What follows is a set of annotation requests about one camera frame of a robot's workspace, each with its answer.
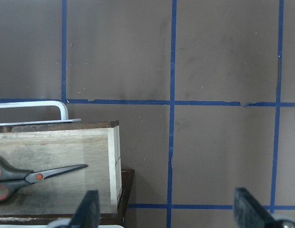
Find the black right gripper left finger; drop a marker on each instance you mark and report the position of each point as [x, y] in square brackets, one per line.
[87, 214]

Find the light wooden drawer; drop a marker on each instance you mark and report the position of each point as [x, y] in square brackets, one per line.
[40, 136]

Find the grey orange scissors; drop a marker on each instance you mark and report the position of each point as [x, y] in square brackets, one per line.
[12, 179]

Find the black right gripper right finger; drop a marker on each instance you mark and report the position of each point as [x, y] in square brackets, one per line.
[249, 213]

